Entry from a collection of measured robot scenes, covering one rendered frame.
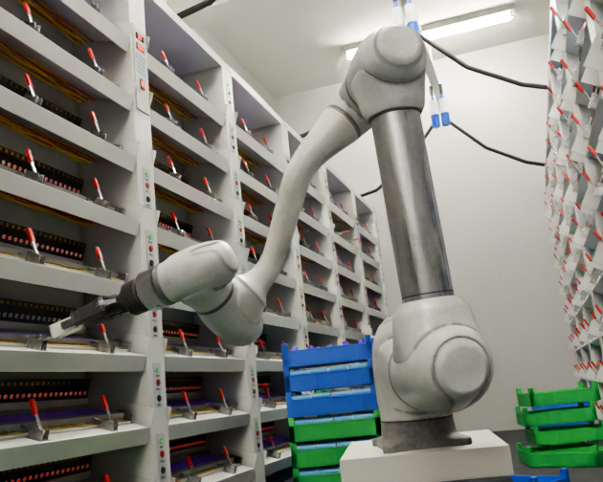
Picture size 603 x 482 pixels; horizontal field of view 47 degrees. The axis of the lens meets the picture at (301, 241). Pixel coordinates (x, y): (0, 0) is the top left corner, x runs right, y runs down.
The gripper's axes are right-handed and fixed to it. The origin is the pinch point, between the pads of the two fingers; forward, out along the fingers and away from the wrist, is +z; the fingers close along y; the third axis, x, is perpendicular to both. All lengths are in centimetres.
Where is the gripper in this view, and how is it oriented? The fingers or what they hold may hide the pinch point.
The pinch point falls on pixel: (67, 326)
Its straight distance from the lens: 162.5
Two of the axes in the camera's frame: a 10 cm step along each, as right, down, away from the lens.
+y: 3.2, 1.7, 9.3
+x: -3.2, -9.1, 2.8
